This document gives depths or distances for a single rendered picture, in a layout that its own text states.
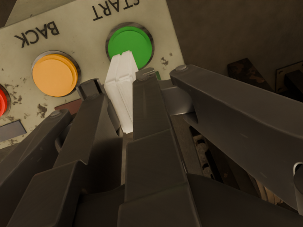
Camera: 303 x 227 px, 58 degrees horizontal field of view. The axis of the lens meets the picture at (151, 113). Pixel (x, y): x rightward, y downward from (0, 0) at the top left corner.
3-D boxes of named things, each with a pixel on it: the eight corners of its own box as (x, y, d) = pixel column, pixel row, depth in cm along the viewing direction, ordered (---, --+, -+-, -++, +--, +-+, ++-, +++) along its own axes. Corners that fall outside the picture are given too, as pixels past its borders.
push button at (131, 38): (156, 58, 27) (158, 63, 25) (118, 72, 27) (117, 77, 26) (142, 18, 25) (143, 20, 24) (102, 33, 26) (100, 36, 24)
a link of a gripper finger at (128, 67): (116, 80, 13) (130, 74, 13) (121, 52, 20) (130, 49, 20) (137, 130, 15) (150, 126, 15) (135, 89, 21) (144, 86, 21)
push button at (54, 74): (85, 83, 28) (83, 89, 26) (49, 96, 28) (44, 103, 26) (68, 46, 26) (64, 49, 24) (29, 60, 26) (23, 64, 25)
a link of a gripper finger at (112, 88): (137, 130, 15) (124, 135, 15) (135, 89, 21) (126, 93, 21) (116, 80, 13) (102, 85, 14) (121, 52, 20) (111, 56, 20)
